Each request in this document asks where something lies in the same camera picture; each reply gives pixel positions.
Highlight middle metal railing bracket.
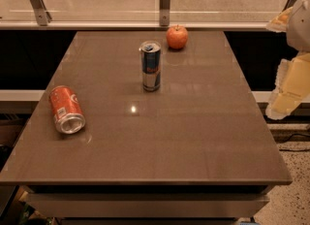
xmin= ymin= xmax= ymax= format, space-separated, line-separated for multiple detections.
xmin=159 ymin=0 xmax=171 ymax=26

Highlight black floor cable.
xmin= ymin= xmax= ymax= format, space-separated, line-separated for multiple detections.
xmin=276 ymin=132 xmax=310 ymax=153

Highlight red apple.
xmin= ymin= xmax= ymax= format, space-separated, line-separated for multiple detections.
xmin=166 ymin=25 xmax=188 ymax=49

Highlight orange soda can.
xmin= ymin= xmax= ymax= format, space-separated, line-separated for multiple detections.
xmin=49 ymin=85 xmax=85 ymax=135

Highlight left metal railing bracket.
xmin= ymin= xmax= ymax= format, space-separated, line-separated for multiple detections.
xmin=29 ymin=0 xmax=52 ymax=26

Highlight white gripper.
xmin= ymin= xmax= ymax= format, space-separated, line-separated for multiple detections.
xmin=265 ymin=0 xmax=310 ymax=120

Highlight blue silver redbull can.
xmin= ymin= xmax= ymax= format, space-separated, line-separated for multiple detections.
xmin=139 ymin=41 xmax=161 ymax=91

